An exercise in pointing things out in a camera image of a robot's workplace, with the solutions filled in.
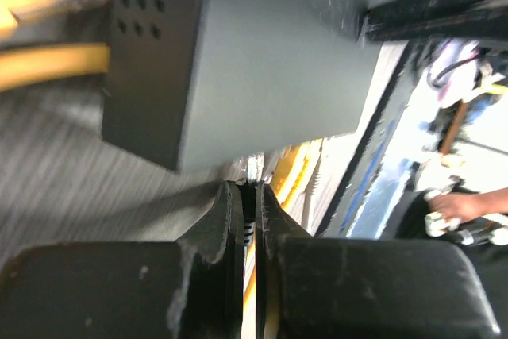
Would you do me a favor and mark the black network switch box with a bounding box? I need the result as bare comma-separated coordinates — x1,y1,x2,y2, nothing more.
102,0,387,171

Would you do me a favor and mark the bare human hand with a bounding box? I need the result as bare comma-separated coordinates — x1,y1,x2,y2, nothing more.
429,193,489,223

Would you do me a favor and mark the bare human forearm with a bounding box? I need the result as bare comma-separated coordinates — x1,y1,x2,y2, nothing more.
483,188,508,214

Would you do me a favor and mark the yellow ethernet cable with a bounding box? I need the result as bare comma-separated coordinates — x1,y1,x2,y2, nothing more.
0,43,111,90
242,140,325,339

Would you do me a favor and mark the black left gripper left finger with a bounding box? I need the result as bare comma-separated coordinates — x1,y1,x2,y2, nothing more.
1,182,243,338

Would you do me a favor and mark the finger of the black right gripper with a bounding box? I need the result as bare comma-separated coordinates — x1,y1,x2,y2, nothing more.
365,0,507,42

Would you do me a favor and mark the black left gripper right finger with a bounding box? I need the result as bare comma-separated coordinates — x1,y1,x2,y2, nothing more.
256,185,500,338

